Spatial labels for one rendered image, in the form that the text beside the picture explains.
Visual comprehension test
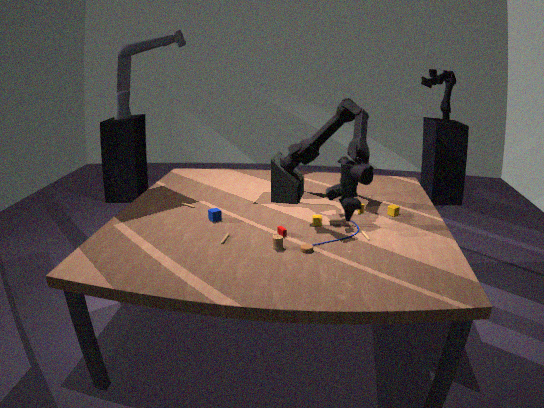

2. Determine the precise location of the round wooden button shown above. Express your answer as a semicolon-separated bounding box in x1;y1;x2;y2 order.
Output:
301;243;313;253

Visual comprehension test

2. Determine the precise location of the small blue cube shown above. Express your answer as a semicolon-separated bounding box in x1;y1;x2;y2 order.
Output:
208;208;222;222

